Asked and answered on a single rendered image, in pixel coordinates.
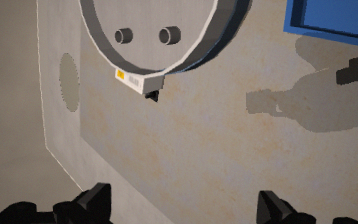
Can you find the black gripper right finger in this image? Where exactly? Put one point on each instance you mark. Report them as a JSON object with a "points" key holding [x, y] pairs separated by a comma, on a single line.
{"points": [[270, 208]]}

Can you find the grey metal ring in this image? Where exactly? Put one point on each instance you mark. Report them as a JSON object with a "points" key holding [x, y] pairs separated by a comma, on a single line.
{"points": [[124, 37], [173, 36]]}

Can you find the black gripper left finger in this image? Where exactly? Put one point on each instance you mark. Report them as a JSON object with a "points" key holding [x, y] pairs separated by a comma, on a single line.
{"points": [[97, 199]]}

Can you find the blue crate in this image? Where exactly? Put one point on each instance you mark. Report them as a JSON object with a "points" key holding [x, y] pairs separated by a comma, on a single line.
{"points": [[335, 20]]}

